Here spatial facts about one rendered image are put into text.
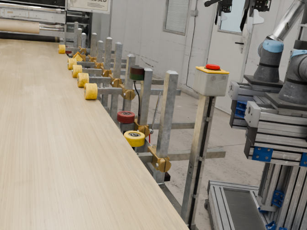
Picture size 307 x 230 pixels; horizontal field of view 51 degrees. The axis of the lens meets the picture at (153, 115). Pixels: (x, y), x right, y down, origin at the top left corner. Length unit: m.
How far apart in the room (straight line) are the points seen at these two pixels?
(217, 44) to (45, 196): 4.71
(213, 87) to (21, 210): 0.56
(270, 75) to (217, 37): 3.40
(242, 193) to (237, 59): 2.87
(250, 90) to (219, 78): 1.13
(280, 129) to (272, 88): 0.51
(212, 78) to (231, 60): 4.17
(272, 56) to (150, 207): 1.41
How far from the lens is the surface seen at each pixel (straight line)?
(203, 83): 0.89
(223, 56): 5.19
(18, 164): 1.00
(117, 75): 1.87
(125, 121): 1.43
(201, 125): 0.94
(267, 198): 2.02
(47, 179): 0.92
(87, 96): 1.62
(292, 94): 1.57
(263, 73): 2.02
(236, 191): 2.43
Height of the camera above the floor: 1.35
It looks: 18 degrees down
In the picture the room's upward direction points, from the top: 7 degrees clockwise
